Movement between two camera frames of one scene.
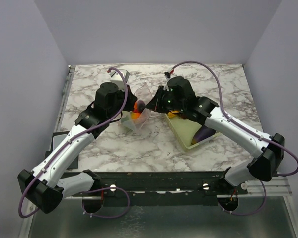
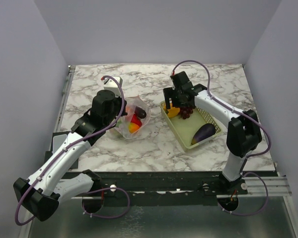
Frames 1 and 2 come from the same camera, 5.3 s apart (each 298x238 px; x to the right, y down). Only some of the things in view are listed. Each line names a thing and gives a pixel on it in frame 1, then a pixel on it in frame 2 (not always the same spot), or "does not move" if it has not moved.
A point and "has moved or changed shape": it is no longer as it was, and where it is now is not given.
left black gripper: [131, 100] to [123, 112]
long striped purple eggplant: [140, 106] to [140, 112]
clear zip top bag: [134, 120] has moved or changed shape
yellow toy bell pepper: [172, 114] does not move
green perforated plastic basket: [183, 130] does not move
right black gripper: [155, 104] to [169, 92]
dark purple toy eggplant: [203, 133] does not move
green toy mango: [135, 115] to [133, 127]
